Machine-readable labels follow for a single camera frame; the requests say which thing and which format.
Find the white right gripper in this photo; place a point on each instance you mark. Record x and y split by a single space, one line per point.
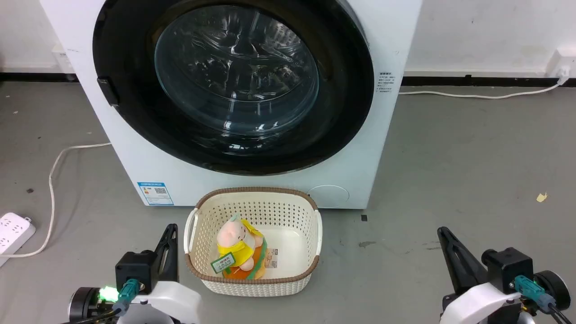
481 303

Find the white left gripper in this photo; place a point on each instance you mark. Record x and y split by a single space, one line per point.
173 301

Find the black round right gripper motor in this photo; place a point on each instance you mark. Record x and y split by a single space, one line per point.
555 288

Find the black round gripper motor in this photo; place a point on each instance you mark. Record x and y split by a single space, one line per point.
82 305
555 288

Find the white front-load washing machine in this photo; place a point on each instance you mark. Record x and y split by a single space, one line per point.
135 166

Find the black round left gripper motor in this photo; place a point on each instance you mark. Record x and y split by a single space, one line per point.
82 305

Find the round black glass washer door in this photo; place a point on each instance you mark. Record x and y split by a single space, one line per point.
351 90

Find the green white doll tag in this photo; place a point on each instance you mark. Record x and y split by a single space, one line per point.
223 263

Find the blue energy label sticker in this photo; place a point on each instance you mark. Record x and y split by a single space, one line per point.
155 193

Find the pink yellow plush doll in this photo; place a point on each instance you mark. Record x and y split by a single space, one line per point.
236 245

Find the small paper basket label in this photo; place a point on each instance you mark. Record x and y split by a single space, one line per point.
271 258

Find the yellow paper scrap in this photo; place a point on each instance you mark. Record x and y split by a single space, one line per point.
542 197

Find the cream perforated laundry basket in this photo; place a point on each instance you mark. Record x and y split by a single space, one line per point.
288 216

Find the round white filter cover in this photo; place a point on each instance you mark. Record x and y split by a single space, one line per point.
329 196

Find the white power strip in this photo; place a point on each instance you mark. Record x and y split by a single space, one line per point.
12 231

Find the small printed text sticker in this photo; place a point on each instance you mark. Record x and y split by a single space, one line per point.
386 82

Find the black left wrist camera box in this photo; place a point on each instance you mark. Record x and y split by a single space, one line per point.
135 270

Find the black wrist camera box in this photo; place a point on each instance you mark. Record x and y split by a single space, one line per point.
506 267
135 270

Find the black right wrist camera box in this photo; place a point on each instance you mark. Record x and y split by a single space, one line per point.
506 267

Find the white wall plug box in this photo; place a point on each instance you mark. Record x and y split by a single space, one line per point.
560 60

